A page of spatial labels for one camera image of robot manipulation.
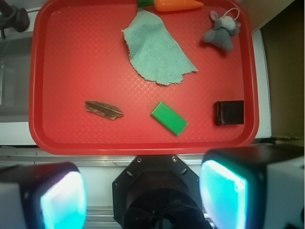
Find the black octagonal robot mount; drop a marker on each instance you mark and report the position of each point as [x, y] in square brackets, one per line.
[158, 192]

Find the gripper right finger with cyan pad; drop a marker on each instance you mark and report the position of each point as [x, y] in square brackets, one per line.
[254, 187]

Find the brown wood bark piece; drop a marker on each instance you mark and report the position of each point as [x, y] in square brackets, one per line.
[104, 110]

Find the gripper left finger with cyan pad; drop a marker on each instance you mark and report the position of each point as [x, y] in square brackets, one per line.
[46, 196]

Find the dark brown leather wallet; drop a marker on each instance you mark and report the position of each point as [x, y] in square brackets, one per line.
[229, 112]

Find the green rectangular block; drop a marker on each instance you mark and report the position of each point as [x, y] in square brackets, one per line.
[169, 118]

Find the gray plush mouse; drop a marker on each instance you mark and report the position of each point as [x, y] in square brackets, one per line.
[224, 29]

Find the red plastic tray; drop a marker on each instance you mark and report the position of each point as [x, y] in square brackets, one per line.
[79, 54]

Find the orange plastic carrot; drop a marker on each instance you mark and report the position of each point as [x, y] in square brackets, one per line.
[170, 5]

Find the teal cloth rag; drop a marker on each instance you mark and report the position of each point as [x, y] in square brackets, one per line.
[153, 53]

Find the black clamp knob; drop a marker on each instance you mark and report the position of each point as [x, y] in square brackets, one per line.
[12, 17]

